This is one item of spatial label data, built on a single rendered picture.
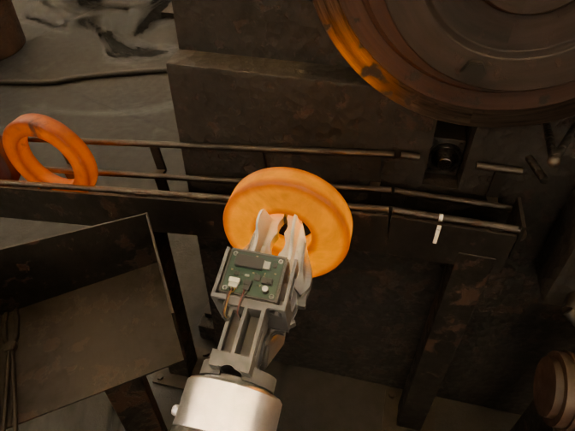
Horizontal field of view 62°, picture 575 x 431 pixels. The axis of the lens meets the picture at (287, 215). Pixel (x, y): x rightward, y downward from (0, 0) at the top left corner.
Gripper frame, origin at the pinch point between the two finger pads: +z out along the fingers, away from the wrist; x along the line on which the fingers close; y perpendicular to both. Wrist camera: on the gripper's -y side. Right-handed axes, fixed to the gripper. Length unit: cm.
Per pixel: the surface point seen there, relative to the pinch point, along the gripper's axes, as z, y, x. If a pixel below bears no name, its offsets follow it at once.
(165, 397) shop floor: -13, -84, 36
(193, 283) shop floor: 23, -95, 43
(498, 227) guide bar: 14.5, -17.8, -28.7
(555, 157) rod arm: 11.3, 3.4, -28.5
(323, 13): 22.6, 10.6, 0.3
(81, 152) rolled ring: 16, -19, 44
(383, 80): 20.4, 3.1, -8.2
